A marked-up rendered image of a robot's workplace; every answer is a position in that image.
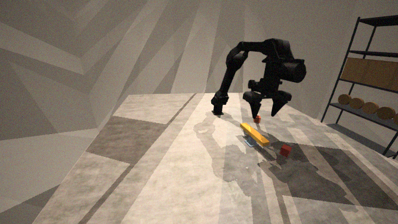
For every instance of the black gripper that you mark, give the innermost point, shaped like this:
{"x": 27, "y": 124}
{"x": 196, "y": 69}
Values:
{"x": 269, "y": 90}

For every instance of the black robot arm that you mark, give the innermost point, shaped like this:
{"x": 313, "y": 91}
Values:
{"x": 280, "y": 64}

